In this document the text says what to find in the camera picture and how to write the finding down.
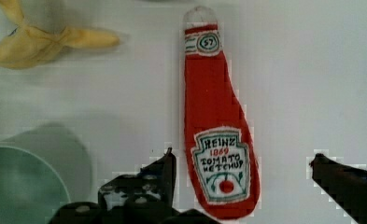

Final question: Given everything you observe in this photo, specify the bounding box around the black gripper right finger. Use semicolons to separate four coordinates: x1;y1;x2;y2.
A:
309;153;367;224

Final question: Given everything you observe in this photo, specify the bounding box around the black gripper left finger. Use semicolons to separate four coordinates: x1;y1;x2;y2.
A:
49;149;219;224

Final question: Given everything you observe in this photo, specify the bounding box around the red felt ketchup bottle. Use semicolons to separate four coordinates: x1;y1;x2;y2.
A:
183;6;261;220

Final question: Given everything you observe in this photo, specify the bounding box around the yellow banana peel toy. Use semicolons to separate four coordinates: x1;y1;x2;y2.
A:
0;0;120;69

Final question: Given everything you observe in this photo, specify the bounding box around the green cup with handle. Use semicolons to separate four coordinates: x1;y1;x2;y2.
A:
0;123;92;224

